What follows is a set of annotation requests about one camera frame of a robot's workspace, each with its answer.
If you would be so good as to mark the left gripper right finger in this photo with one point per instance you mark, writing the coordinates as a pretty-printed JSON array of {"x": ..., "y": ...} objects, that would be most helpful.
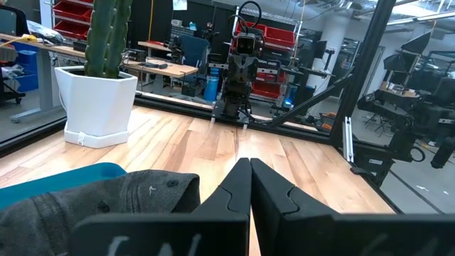
[{"x": 337, "y": 234}]

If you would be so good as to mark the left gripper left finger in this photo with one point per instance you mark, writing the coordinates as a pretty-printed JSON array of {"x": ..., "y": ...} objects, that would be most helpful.
[{"x": 177, "y": 234}]

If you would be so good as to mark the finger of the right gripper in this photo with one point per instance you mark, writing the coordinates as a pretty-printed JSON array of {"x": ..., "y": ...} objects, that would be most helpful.
[
  {"x": 246, "y": 71},
  {"x": 241, "y": 71}
]

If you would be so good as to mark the dark grey baseball cap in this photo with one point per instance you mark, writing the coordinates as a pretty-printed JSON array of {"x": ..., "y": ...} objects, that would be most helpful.
[{"x": 89, "y": 202}]

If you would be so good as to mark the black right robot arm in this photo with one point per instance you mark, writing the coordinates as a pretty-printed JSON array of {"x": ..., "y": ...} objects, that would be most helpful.
[{"x": 234, "y": 103}]

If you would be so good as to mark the blue cylindrical container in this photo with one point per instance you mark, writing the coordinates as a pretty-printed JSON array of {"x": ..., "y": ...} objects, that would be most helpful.
[{"x": 211, "y": 89}]

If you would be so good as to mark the blue office chair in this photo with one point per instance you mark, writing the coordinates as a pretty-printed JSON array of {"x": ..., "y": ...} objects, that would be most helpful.
[{"x": 193, "y": 49}]

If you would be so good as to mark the red bin storage rack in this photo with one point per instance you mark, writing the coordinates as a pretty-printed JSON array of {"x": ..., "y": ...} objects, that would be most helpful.
[{"x": 281, "y": 35}]

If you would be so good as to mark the teal plastic bin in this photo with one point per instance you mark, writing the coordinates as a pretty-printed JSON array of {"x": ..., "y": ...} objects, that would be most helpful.
[{"x": 71, "y": 179}]

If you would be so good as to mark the green columnar cactus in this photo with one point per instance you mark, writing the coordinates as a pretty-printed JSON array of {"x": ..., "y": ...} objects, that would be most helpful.
[{"x": 103, "y": 35}]

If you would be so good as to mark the white plant pot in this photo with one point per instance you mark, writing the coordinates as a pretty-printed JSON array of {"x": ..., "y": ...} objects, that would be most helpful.
[{"x": 96, "y": 106}]

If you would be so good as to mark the black studio softbox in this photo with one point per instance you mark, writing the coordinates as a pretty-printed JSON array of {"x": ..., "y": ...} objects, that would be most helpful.
[
  {"x": 419, "y": 42},
  {"x": 396, "y": 63}
]

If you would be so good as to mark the red storage bins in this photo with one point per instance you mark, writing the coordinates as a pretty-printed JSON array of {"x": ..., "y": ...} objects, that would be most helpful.
[{"x": 71, "y": 10}]

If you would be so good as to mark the wooden desk white legs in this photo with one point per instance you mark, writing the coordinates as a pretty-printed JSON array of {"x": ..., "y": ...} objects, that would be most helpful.
[{"x": 44, "y": 78}]

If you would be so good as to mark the blue storage bin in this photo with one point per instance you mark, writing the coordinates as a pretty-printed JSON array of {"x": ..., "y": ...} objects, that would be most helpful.
[{"x": 26, "y": 80}]

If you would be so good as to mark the black office chair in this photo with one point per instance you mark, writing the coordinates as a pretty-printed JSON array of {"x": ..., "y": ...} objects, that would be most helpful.
[{"x": 7, "y": 21}]

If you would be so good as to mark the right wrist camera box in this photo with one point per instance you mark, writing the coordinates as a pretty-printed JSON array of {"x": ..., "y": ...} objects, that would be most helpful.
[{"x": 246, "y": 45}]

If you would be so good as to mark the white frame bracket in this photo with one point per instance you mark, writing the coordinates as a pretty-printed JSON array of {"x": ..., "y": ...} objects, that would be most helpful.
[{"x": 348, "y": 138}]

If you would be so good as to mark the black aluminium table frame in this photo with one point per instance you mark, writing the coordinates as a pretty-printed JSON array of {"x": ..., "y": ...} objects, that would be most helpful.
[{"x": 372, "y": 46}]

